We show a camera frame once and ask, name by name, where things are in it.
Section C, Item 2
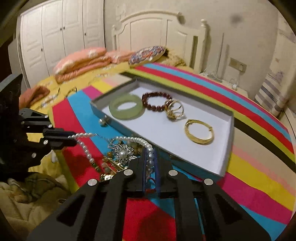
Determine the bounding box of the grey shallow jewelry tray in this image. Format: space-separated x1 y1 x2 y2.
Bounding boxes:
90 77 234 180

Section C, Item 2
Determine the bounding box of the white bed headboard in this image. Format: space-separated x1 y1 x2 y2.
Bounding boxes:
111 9 208 73

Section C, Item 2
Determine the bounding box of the silver pearl brooch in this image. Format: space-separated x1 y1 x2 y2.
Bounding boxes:
108 143 137 164

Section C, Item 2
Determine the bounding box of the white standing lamp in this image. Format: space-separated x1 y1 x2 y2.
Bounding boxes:
207 33 224 83

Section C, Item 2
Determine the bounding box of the mixed stone bead bracelet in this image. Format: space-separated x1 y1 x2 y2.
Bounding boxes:
91 141 145 181

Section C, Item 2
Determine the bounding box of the gold bangle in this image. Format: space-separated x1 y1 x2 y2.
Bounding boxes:
184 119 214 145

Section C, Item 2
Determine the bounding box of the gold rings cluster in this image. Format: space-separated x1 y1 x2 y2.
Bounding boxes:
165 99 184 121

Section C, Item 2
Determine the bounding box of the green jade bangle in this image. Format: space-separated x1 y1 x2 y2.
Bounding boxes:
108 94 144 121

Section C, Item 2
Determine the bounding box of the round patterned cushion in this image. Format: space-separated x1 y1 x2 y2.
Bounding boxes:
128 46 166 68

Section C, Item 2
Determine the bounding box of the dark red bead bracelet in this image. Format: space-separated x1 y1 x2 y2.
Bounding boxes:
141 91 174 113

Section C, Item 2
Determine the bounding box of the white wardrobe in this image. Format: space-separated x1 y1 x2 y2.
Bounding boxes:
20 0 105 87

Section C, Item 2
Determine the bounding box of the white bedside table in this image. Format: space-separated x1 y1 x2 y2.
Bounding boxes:
199 72 249 98

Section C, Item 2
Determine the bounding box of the striped printed curtain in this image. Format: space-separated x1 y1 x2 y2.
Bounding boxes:
254 71 288 117

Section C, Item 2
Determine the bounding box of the rainbow striped blanket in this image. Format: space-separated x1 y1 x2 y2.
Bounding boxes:
47 62 296 241

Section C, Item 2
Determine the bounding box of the pink folded quilt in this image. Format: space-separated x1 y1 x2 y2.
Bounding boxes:
53 47 134 84

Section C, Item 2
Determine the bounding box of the white pearl necklace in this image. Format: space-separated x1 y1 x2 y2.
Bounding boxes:
69 132 155 176

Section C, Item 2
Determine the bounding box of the wall power socket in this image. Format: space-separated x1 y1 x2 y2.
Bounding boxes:
229 58 247 73

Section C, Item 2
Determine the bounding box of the tan pillow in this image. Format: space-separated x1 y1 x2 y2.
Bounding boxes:
157 48 186 67

